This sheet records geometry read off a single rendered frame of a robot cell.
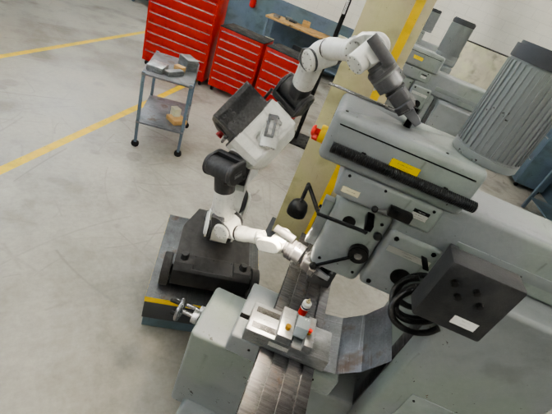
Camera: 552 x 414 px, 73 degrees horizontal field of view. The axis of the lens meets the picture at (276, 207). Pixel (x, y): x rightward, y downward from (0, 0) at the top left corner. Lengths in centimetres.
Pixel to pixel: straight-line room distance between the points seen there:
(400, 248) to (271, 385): 69
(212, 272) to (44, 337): 104
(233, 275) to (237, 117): 105
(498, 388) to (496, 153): 82
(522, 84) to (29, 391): 249
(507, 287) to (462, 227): 27
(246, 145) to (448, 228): 81
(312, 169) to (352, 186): 205
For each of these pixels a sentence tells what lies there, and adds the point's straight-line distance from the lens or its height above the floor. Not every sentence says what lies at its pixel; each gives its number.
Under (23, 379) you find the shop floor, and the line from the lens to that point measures 255.
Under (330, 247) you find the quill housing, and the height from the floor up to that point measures 142.
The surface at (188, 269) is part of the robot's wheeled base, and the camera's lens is 224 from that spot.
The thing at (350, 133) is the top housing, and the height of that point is 184.
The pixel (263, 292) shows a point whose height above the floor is 85.
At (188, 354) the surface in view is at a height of 57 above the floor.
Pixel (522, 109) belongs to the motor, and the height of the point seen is 207.
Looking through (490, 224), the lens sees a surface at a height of 174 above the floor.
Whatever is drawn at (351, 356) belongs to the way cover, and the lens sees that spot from 176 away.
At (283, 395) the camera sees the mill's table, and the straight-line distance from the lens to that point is 153.
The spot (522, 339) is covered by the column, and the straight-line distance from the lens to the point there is 145.
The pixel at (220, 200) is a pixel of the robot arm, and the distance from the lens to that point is 159.
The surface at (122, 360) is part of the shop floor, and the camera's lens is 256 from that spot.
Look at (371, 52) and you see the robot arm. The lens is 118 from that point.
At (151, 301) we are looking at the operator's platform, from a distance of 235.
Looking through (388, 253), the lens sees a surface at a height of 151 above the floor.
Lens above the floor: 220
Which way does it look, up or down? 33 degrees down
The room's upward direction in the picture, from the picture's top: 22 degrees clockwise
